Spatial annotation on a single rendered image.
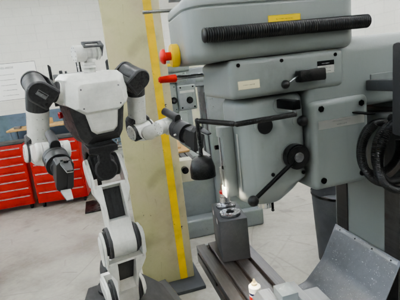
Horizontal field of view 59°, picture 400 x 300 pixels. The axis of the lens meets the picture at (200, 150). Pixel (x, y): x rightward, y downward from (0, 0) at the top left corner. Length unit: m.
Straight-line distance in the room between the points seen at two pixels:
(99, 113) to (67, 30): 8.54
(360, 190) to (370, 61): 0.46
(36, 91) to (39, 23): 8.64
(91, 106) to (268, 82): 0.84
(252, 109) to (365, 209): 0.60
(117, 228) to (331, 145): 0.99
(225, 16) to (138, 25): 1.87
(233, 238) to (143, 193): 1.41
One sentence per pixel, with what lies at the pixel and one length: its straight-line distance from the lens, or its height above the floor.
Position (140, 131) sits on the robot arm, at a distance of 1.79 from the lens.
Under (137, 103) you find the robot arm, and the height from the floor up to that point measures 1.60.
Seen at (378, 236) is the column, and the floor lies 1.11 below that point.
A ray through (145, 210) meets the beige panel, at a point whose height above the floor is 0.70.
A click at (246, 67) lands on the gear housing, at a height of 1.71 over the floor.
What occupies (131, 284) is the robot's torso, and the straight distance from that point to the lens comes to 1.87.
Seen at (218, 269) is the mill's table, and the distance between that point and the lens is 1.55.
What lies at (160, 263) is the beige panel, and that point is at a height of 0.22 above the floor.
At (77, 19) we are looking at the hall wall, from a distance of 10.10.
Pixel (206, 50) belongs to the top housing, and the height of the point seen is 1.76.
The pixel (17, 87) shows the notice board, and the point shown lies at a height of 1.85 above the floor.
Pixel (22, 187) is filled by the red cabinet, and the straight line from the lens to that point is 5.85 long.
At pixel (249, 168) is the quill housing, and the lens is 1.00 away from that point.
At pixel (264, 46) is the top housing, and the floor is 1.75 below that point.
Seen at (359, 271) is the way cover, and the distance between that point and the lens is 1.41.
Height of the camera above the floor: 1.71
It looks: 12 degrees down
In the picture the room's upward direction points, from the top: 7 degrees counter-clockwise
